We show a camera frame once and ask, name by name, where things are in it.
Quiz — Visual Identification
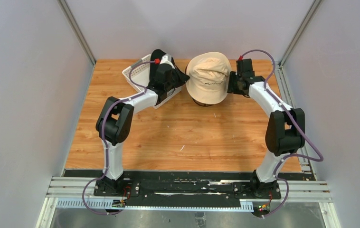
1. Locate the beige bucket hat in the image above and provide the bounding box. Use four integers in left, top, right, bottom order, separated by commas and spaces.
186, 52, 232, 105

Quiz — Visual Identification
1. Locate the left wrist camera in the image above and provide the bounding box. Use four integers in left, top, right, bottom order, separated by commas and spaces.
154, 54, 175, 69

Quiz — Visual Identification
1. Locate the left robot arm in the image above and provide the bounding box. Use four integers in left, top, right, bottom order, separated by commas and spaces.
95, 64, 189, 196

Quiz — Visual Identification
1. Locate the black hat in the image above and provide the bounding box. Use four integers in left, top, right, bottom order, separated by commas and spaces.
148, 49, 175, 87

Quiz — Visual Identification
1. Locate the white perforated plastic basket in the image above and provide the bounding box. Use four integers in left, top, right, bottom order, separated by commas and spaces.
122, 54, 182, 109

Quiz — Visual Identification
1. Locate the black wire hat stand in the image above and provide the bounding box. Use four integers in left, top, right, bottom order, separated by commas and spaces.
192, 98, 213, 107

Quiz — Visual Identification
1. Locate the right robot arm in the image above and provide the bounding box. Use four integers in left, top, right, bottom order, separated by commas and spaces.
227, 58, 305, 198

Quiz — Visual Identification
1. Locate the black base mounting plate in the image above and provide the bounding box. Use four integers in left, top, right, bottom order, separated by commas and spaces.
63, 169, 316, 209

